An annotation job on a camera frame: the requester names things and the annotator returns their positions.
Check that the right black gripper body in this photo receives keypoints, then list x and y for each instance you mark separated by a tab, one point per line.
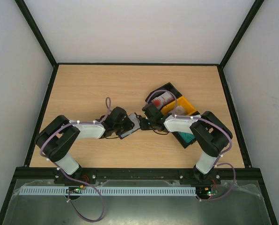
144	123

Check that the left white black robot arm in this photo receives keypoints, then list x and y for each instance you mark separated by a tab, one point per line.
58	137

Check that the left controller board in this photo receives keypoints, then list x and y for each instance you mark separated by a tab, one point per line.
74	192

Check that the light blue slotted cable duct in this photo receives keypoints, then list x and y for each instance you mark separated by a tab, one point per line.
112	191

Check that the red striped card in tray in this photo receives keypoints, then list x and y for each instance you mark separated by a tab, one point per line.
162	100

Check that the black frame post right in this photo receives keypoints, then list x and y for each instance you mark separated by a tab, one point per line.
240	33

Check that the black card holder wallet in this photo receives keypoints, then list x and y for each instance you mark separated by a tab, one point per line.
130	125

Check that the black tray compartment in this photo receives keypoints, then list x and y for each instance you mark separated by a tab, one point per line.
184	145
168	87

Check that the controller board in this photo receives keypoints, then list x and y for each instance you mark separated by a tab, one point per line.
205	193
74	192

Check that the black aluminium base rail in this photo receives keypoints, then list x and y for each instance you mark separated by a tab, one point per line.
184	176

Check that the black tray left compartment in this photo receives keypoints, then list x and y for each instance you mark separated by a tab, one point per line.
168	87

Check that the black tray right compartment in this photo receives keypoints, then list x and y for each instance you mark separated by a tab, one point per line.
184	145

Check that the yellow tray middle compartment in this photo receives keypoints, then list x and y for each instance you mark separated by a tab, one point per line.
191	110

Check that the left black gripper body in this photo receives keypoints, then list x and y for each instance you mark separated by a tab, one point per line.
120	129

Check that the black frame post left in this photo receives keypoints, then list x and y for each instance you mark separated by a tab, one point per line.
36	31

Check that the black frame post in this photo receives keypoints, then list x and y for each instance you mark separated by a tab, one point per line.
36	31
240	33

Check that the teal card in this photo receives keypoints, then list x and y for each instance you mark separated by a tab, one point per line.
186	137

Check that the right controller board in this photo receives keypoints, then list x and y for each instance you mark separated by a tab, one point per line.
205	193

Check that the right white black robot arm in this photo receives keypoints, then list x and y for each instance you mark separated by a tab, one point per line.
213	137

